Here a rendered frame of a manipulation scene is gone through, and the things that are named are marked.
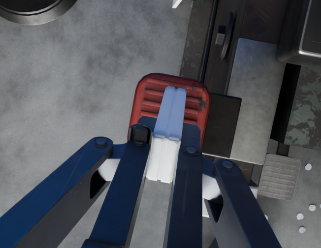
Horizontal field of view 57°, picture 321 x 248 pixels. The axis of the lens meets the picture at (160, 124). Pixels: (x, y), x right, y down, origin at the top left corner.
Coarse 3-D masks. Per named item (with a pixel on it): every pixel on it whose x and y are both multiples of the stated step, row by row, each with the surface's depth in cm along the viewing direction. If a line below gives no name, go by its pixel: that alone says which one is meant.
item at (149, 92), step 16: (144, 80) 23; (160, 80) 23; (176, 80) 23; (192, 80) 23; (144, 96) 23; (160, 96) 23; (192, 96) 23; (208, 96) 23; (144, 112) 23; (192, 112) 23; (208, 112) 23; (128, 128) 24
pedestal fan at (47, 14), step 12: (0, 0) 95; (12, 0) 95; (24, 0) 95; (36, 0) 94; (48, 0) 94; (60, 0) 95; (72, 0) 96; (0, 12) 97; (12, 12) 96; (24, 12) 95; (36, 12) 95; (48, 12) 95; (60, 12) 97; (24, 24) 98; (36, 24) 98
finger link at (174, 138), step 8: (176, 96) 20; (184, 96) 20; (176, 104) 19; (184, 104) 19; (176, 112) 18; (176, 120) 17; (168, 128) 16; (176, 128) 16; (168, 136) 16; (176, 136) 15; (168, 144) 15; (176, 144) 15; (168, 152) 16; (176, 152) 16; (168, 160) 16; (168, 168) 16; (160, 176) 17; (168, 176) 16
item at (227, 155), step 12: (216, 96) 28; (228, 96) 28; (216, 108) 28; (228, 108) 28; (216, 120) 28; (228, 120) 28; (216, 132) 29; (228, 132) 29; (204, 144) 29; (216, 144) 29; (228, 144) 29; (228, 156) 29
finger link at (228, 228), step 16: (224, 160) 15; (224, 176) 14; (240, 176) 14; (224, 192) 13; (240, 192) 13; (208, 208) 15; (224, 208) 13; (240, 208) 12; (256, 208) 12; (224, 224) 13; (240, 224) 11; (256, 224) 11; (224, 240) 13; (240, 240) 11; (256, 240) 11; (272, 240) 11
